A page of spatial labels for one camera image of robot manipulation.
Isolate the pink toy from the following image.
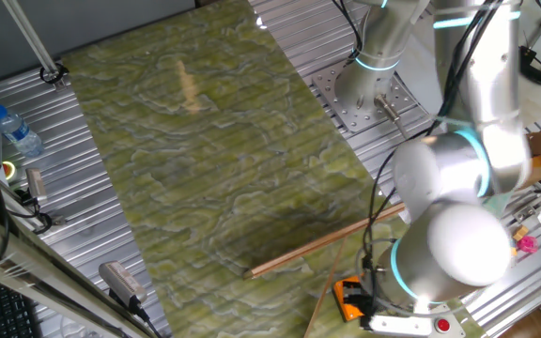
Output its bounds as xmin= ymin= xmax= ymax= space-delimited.
xmin=517 ymin=235 xmax=539 ymax=254

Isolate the thin brown wooden strip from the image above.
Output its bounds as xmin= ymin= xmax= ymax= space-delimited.
xmin=301 ymin=234 xmax=350 ymax=338

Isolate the clear water bottle blue cap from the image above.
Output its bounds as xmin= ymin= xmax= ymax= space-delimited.
xmin=0 ymin=103 xmax=45 ymax=160

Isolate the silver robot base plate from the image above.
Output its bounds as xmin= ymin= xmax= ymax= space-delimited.
xmin=311 ymin=58 xmax=422 ymax=134

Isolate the long wooden stick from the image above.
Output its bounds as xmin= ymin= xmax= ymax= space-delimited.
xmin=242 ymin=202 xmax=407 ymax=282

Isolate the grey cable with metal connector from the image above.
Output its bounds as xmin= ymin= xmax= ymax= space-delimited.
xmin=373 ymin=92 xmax=408 ymax=137

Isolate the aluminium frame beam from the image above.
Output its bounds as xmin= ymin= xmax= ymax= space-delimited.
xmin=0 ymin=201 xmax=152 ymax=338

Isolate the green ringed round object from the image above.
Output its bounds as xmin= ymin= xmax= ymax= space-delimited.
xmin=0 ymin=160 xmax=18 ymax=182

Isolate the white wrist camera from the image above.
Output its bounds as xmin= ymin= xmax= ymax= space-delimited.
xmin=362 ymin=300 xmax=436 ymax=338

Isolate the orange box red mushroom button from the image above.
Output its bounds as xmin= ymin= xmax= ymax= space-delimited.
xmin=332 ymin=275 xmax=370 ymax=323

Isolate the grey box flat red button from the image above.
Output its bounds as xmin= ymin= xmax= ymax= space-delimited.
xmin=432 ymin=304 xmax=468 ymax=338

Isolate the silver depth camera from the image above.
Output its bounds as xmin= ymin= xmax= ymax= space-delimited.
xmin=24 ymin=167 xmax=49 ymax=206
xmin=98 ymin=260 xmax=148 ymax=306

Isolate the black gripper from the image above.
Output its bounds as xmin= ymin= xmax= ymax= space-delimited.
xmin=344 ymin=276 xmax=380 ymax=318

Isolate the black cable ring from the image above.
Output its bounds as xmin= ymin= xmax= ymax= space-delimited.
xmin=39 ymin=63 xmax=70 ymax=86

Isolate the aluminium pole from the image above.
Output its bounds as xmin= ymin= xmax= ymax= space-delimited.
xmin=1 ymin=0 xmax=68 ymax=91

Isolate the yellow glossy packet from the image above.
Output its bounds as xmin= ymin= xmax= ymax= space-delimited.
xmin=528 ymin=156 xmax=541 ymax=185

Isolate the black camera cable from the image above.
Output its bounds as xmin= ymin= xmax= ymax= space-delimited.
xmin=108 ymin=288 xmax=163 ymax=338

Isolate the green marble pattern mat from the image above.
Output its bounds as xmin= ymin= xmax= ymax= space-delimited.
xmin=61 ymin=0 xmax=487 ymax=338

